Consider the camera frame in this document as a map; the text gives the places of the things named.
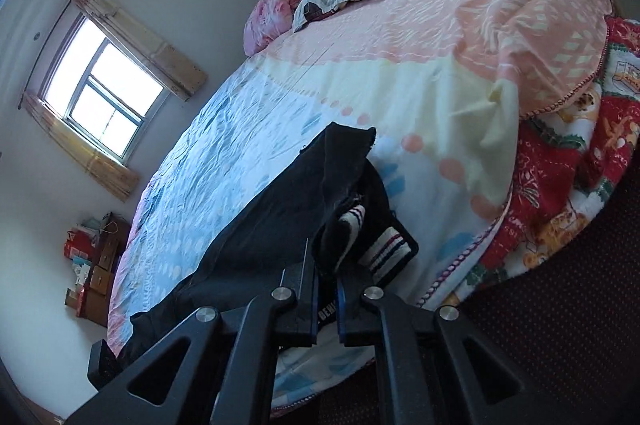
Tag red paper bag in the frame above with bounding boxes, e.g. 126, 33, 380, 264
64, 229, 96, 261

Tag black pants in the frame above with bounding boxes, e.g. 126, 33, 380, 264
87, 122, 421, 392

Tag red printed blanket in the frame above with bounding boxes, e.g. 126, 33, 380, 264
440, 18, 640, 306

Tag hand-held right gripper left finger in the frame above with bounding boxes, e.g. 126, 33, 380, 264
64, 237, 322, 425

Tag curtain rod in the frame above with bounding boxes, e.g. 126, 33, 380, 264
15, 0, 91, 111

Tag wooden drawer cabinet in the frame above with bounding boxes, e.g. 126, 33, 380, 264
75, 215, 133, 328

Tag pink floral pillow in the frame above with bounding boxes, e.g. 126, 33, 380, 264
243, 0, 333, 56

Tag white framed window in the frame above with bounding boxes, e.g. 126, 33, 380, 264
39, 12, 168, 158

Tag pastel printed bed sheet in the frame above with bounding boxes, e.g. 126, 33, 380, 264
107, 0, 616, 406

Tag beige curtain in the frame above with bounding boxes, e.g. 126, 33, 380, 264
20, 92, 141, 201
70, 0, 208, 101

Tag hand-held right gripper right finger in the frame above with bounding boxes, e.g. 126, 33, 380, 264
336, 272, 588, 425

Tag cardboard box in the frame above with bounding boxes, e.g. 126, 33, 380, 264
64, 287, 88, 318

